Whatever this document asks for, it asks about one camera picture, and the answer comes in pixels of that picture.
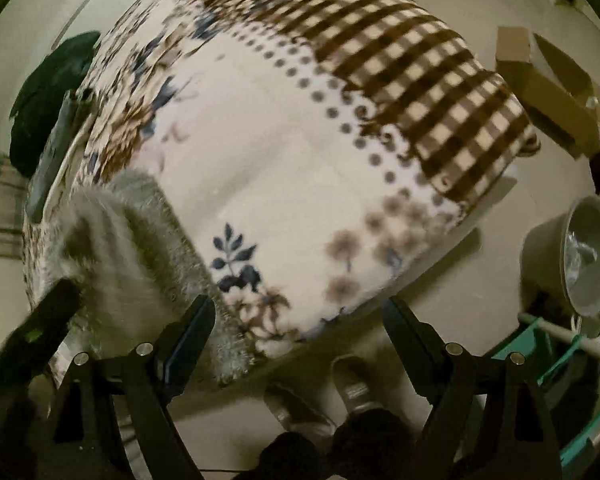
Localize person's right slipper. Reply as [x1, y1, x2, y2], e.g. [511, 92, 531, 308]
[330, 355, 376, 413]

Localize white trash bin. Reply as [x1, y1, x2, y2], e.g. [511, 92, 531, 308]
[522, 195, 600, 318]

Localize folded blue jeans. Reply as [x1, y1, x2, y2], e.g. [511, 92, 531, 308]
[27, 90, 93, 221]

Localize person's slipper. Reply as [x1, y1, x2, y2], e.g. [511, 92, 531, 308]
[330, 355, 376, 413]
[264, 385, 331, 436]

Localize floral checked bedsheet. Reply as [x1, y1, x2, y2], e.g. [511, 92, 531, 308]
[22, 0, 541, 391]

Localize teal laundry rack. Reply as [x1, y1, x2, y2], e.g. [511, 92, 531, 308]
[490, 312, 600, 480]

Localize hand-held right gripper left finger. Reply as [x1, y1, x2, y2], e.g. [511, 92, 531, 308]
[52, 294, 217, 480]

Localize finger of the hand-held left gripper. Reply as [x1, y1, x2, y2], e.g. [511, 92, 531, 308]
[30, 278, 83, 331]

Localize person's right leg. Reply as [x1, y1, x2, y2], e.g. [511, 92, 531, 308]
[330, 407, 421, 480]

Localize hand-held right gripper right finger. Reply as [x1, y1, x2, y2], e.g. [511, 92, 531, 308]
[382, 296, 563, 480]

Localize grey fluffy blanket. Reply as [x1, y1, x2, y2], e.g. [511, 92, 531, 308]
[45, 170, 256, 386]

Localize green striped curtain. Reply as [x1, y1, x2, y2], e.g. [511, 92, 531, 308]
[0, 152, 31, 258]

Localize dark green blanket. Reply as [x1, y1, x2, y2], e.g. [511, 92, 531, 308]
[9, 31, 101, 178]

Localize person's left slipper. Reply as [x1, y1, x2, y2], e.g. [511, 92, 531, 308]
[264, 385, 331, 436]

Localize folded cream pants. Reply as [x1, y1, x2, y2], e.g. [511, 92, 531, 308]
[45, 105, 101, 211]

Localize open cardboard box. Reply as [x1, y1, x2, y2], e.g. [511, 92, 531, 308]
[495, 25, 600, 158]

